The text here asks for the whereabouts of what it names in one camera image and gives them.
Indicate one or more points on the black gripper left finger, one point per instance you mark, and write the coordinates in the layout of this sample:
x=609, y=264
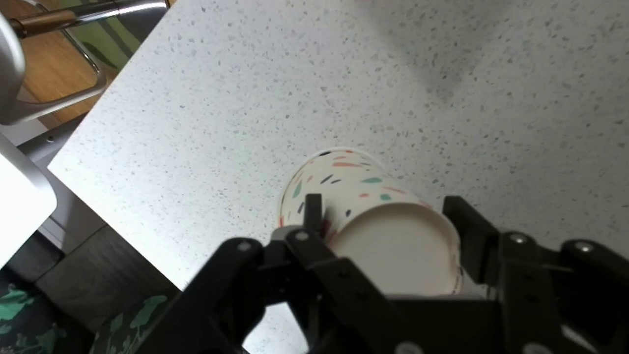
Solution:
x=328, y=287

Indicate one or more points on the confetti print paper cup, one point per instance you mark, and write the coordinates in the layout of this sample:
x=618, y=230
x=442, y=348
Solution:
x=394, y=248

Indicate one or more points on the wooden chair with metal frame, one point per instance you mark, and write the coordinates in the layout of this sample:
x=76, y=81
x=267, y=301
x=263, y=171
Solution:
x=52, y=65

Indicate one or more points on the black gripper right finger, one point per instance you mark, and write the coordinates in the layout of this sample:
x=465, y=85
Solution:
x=524, y=276

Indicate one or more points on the white round table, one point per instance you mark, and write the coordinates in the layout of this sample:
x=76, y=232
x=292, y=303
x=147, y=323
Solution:
x=21, y=203

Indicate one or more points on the dark sofa with green-patterned cushions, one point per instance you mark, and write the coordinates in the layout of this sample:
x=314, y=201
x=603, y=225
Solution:
x=141, y=315

